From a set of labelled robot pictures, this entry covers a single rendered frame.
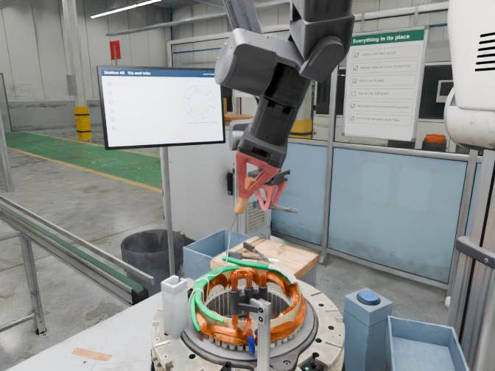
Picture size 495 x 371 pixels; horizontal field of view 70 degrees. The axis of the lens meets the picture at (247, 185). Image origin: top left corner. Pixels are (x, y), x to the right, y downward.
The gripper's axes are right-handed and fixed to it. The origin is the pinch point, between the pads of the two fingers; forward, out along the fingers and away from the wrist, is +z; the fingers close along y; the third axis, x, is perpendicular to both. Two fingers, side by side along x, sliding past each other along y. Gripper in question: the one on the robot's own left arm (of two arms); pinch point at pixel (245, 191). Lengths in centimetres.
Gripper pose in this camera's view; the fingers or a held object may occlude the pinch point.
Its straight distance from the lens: 55.3
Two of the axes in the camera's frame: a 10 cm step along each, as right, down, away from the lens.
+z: -3.4, 8.6, 3.7
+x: 9.3, 3.6, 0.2
